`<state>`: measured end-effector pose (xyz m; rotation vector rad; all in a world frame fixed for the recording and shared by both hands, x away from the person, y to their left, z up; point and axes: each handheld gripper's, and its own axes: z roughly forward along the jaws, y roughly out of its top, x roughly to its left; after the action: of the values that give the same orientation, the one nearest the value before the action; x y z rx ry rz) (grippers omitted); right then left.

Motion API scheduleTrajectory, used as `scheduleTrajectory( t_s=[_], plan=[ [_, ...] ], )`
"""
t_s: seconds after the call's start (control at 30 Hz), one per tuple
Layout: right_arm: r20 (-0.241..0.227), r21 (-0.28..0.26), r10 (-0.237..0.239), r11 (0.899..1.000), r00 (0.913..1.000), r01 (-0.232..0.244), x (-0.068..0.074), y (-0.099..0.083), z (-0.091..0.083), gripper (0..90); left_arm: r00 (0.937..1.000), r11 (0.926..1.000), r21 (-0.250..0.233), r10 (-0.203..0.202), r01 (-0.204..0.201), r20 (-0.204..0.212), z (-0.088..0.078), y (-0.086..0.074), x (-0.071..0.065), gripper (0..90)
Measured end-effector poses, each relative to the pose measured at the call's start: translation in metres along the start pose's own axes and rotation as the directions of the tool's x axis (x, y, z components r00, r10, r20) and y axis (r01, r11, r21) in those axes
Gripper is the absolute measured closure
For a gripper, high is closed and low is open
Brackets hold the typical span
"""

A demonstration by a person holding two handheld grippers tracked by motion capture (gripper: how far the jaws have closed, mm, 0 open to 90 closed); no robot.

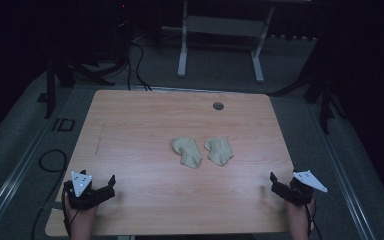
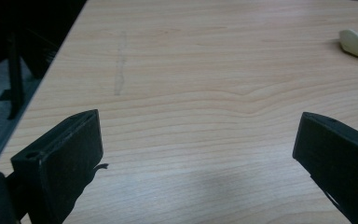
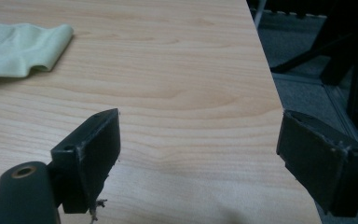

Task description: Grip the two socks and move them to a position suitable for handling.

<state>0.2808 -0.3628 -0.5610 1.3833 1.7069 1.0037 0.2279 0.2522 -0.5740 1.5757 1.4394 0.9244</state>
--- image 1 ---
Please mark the black equipment rack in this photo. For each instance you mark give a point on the black equipment rack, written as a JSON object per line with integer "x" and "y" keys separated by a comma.
{"x": 123, "y": 30}

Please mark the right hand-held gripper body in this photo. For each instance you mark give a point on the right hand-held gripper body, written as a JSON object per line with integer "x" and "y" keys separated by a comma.
{"x": 300, "y": 188}

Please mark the black metal stand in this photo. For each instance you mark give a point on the black metal stand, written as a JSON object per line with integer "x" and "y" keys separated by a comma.
{"x": 50, "y": 90}
{"x": 325, "y": 106}

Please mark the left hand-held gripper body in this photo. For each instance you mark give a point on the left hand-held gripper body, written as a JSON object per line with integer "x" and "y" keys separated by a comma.
{"x": 81, "y": 185}

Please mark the grey tape piece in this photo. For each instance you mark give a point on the grey tape piece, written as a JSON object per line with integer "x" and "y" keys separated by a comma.
{"x": 56, "y": 205}

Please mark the person's right hand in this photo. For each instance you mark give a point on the person's right hand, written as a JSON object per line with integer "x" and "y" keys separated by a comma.
{"x": 296, "y": 208}

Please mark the person's left hand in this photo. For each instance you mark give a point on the person's left hand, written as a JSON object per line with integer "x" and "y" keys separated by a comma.
{"x": 80, "y": 213}

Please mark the grey table grommet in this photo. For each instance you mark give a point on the grey table grommet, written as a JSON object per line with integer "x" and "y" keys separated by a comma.
{"x": 218, "y": 106}

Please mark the metal floor rail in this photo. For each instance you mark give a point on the metal floor rail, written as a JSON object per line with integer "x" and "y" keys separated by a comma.
{"x": 343, "y": 180}
{"x": 13, "y": 181}

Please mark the white desk frame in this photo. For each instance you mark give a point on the white desk frame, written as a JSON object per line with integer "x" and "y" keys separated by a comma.
{"x": 220, "y": 26}

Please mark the beige sock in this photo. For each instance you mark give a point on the beige sock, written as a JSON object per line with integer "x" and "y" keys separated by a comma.
{"x": 219, "y": 150}
{"x": 188, "y": 151}

